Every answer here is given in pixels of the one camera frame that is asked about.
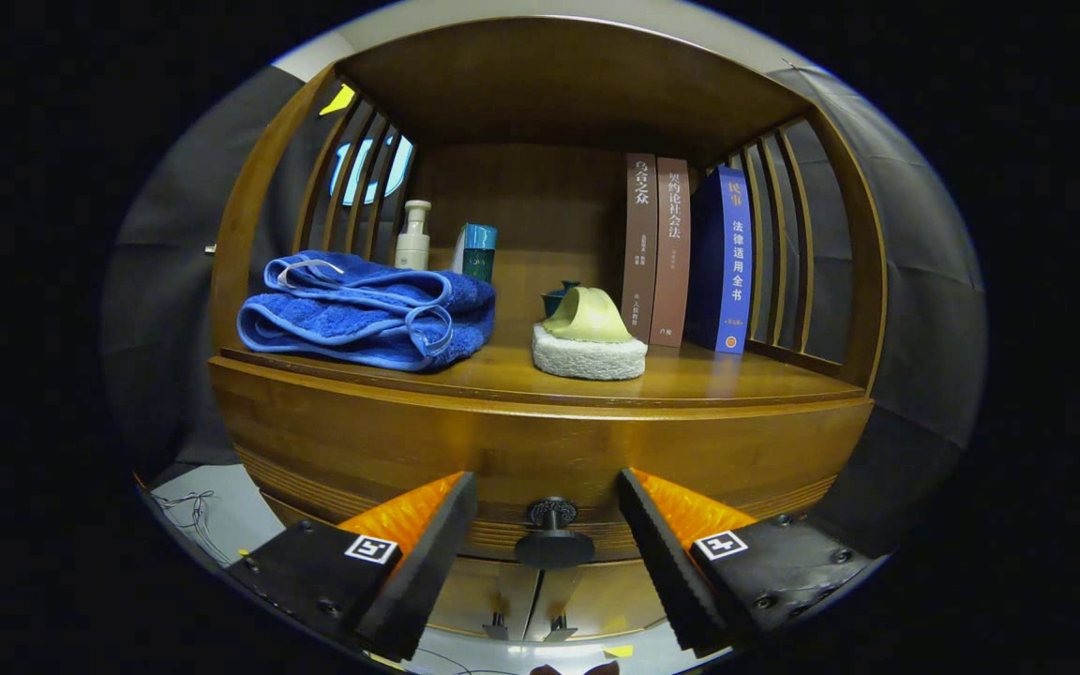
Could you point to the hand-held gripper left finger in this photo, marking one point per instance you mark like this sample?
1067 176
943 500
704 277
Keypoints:
427 567

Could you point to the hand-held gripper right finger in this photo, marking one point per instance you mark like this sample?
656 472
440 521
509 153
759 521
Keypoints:
667 567

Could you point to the wooden drawer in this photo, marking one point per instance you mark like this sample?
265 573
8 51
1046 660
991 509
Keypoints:
549 441

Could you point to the wooden cabinet door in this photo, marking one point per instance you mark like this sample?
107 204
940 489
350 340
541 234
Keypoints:
596 600
484 600

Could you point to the wooden countertop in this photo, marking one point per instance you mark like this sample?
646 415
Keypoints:
709 375

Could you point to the wooden cabinet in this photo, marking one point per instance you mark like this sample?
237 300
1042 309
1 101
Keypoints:
549 84

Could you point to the yellow tape piece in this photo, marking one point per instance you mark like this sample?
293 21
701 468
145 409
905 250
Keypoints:
617 651

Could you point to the blue folded towel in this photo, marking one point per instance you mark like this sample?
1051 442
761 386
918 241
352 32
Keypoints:
352 319

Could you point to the blue lidded teacup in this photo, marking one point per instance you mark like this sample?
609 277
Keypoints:
554 300

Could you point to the blue book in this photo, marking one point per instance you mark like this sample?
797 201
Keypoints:
735 262

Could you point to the reddish brown book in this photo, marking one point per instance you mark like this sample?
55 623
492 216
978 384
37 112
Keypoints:
670 253

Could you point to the white pump bottle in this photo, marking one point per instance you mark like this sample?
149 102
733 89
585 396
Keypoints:
412 251

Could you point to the blue capped bottle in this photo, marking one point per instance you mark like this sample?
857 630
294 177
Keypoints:
479 253

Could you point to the dark brown book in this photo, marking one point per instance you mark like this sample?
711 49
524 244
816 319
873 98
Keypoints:
639 244

